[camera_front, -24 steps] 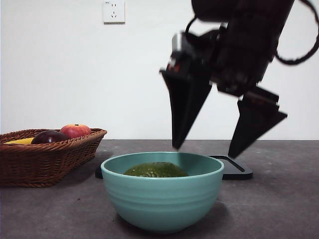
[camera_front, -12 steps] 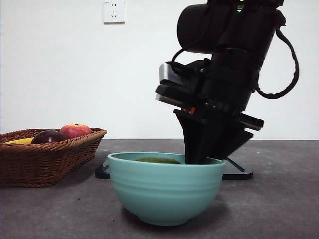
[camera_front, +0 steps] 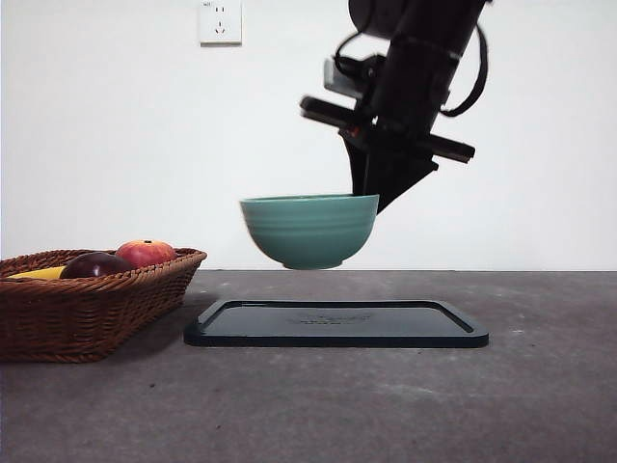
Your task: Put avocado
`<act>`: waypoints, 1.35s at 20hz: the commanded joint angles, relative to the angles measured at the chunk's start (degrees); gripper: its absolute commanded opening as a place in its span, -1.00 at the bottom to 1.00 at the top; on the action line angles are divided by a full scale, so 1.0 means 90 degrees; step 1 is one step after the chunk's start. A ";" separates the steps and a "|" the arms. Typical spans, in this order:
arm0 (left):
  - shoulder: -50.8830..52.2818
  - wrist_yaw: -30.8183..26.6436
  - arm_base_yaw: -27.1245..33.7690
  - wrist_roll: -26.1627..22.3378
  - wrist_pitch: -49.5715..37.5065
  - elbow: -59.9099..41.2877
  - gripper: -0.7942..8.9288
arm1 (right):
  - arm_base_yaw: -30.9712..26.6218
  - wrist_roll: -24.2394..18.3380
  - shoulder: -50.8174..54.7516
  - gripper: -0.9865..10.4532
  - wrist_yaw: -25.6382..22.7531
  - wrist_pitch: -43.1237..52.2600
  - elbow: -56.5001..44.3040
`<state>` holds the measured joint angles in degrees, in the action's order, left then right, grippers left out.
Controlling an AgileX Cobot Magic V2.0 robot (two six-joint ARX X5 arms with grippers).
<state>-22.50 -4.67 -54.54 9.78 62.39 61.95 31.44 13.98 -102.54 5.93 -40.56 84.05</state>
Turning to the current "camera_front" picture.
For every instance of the brown wicker basket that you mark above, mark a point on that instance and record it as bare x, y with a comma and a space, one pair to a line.
72, 323

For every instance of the black rectangular tray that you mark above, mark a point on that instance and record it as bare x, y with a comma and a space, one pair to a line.
337, 328

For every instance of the red apple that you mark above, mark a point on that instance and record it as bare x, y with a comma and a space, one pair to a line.
144, 253

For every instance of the white wall socket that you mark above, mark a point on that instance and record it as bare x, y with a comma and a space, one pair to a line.
221, 24

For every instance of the dark purple fruit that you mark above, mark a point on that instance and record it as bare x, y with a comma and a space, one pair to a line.
96, 266

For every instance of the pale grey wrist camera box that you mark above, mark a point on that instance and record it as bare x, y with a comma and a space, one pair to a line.
337, 82

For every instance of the teal ceramic bowl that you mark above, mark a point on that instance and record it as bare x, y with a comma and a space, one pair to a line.
308, 231

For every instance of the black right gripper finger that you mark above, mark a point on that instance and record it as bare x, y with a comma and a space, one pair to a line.
393, 178
357, 169

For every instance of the yellow banana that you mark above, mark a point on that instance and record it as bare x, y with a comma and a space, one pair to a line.
41, 274

